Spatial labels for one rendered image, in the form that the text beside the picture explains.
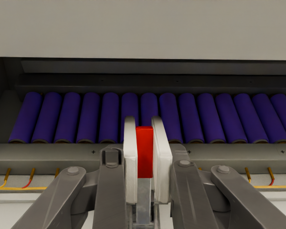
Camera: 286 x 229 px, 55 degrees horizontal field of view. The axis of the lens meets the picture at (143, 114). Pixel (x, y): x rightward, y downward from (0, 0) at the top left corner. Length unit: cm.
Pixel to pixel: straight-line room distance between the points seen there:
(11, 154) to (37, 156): 2
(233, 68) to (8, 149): 24
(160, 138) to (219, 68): 17
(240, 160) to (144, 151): 10
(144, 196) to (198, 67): 17
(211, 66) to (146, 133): 16
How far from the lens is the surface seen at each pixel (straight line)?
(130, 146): 15
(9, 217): 26
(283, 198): 27
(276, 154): 27
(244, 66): 33
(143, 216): 21
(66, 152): 24
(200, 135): 26
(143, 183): 20
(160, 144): 16
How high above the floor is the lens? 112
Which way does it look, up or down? 28 degrees down
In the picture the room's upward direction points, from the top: 1 degrees clockwise
